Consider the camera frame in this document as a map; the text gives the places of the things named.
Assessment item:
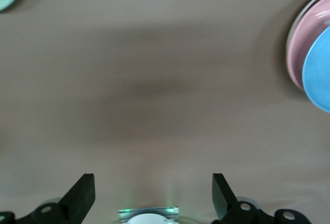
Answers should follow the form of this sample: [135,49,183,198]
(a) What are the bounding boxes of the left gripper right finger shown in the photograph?
[211,173,310,224]

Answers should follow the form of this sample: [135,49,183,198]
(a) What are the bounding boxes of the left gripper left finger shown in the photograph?
[0,173,95,224]

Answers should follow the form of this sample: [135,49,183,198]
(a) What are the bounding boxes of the blue plate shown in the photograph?
[302,26,330,114]

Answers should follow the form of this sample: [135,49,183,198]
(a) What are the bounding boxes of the pink plate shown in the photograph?
[287,0,330,92]

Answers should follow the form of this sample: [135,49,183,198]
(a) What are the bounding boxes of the brown table cloth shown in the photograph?
[0,0,330,224]

